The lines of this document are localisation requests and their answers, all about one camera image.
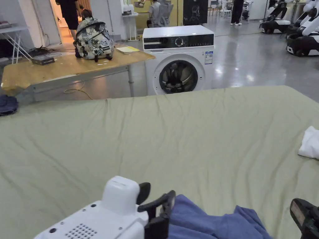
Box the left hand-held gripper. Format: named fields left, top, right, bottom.
left=33, top=175, right=177, bottom=239

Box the blue shirt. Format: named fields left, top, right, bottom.
left=168, top=194, right=274, bottom=239

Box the bed with pale green sheet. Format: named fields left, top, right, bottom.
left=0, top=86, right=319, bottom=239

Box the white cloth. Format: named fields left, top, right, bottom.
left=298, top=125, right=319, bottom=160

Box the white washing machine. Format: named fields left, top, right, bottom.
left=142, top=25, right=216, bottom=96

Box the wooden table with backpack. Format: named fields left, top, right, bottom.
left=1, top=17, right=156, bottom=105

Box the dark blue garment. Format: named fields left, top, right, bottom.
left=0, top=94, right=19, bottom=117

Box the white and black robot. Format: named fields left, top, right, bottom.
left=286, top=0, right=319, bottom=57
left=259, top=0, right=292, bottom=34

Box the small white table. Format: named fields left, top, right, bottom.
left=121, top=12, right=139, bottom=42

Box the grey office chair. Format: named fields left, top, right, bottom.
left=156, top=0, right=174, bottom=28

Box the black poster board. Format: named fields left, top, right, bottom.
left=182, top=0, right=209, bottom=26

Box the white folding table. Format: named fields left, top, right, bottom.
left=0, top=22, right=31, bottom=64

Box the yellow cable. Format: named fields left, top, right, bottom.
left=63, top=82, right=93, bottom=101

